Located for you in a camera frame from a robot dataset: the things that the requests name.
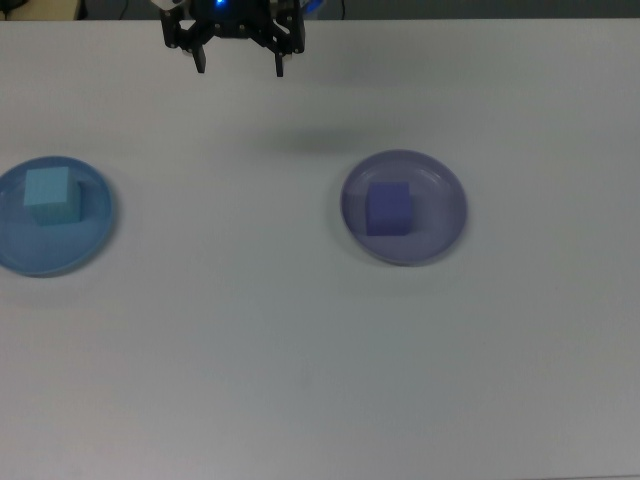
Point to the teal foam cube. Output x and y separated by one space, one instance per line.
50 197

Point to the purple plastic plate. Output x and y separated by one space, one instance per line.
440 225

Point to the blue plastic plate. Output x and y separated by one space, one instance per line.
55 247

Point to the purple foam cube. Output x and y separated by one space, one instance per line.
389 210

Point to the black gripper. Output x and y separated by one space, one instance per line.
232 20

